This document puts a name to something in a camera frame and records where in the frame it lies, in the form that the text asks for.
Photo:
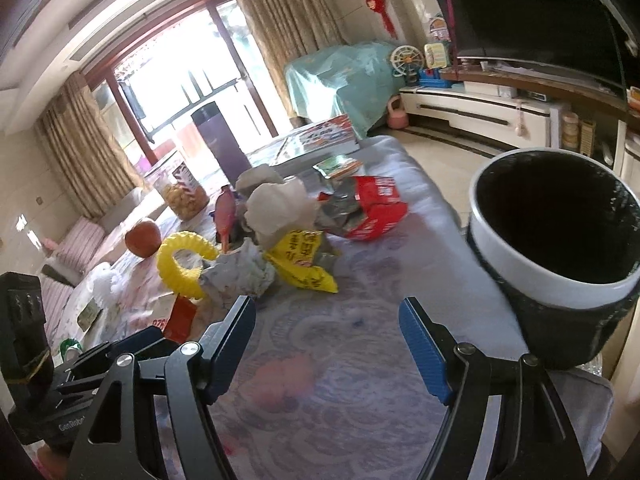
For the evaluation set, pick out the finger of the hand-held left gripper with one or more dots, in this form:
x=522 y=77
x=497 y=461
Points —
x=95 y=360

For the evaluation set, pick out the striped pink sofa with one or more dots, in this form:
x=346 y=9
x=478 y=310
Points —
x=75 y=255

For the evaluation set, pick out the clear snack jar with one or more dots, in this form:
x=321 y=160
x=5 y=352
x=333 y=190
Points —
x=182 y=195

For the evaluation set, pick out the red hanging decoration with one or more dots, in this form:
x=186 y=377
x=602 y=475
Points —
x=375 y=0

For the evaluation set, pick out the blue toy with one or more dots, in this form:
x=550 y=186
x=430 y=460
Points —
x=431 y=78

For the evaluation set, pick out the black white-rimmed trash can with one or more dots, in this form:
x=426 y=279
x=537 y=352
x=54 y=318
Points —
x=505 y=270

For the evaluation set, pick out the orange fruit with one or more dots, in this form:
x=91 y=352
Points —
x=143 y=238

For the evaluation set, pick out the white television cabinet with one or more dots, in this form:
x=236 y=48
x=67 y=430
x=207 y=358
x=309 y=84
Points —
x=475 y=110

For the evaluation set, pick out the small white fan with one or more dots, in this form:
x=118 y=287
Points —
x=405 y=62

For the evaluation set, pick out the crumpled printed paper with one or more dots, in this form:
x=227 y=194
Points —
x=240 y=272

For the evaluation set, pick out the glass balcony door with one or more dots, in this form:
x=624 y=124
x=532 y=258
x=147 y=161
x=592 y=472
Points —
x=175 y=70

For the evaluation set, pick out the teal covered furniture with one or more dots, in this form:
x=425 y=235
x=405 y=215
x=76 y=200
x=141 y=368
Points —
x=335 y=80

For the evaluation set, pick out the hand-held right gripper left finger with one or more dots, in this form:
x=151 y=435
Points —
x=222 y=375

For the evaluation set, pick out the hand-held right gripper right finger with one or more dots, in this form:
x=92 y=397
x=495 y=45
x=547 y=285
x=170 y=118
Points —
x=422 y=355

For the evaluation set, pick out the red carton box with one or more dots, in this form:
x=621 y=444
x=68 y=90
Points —
x=377 y=210

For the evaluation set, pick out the black television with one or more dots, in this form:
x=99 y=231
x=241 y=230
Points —
x=525 y=10

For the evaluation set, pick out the white tissue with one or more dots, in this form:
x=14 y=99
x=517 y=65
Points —
x=275 y=207

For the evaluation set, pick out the purple tall cylinder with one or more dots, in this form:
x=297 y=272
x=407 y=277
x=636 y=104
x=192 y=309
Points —
x=217 y=135

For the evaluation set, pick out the red packet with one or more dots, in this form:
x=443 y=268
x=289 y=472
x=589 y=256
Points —
x=179 y=319

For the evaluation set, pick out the yellow snack bag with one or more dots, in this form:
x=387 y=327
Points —
x=300 y=257

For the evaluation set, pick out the pink kettlebell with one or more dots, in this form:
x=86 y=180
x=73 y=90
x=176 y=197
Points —
x=397 y=115

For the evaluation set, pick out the wooden grater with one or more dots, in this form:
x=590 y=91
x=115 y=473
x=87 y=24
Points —
x=588 y=140

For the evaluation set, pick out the beige curtain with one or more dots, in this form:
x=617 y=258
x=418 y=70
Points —
x=285 y=25
x=85 y=145

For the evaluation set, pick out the small green book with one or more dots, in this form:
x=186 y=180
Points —
x=340 y=166

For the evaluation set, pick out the flat printed box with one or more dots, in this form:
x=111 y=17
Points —
x=320 y=137

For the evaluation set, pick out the stacked round containers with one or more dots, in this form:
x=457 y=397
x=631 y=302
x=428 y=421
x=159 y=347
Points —
x=570 y=132

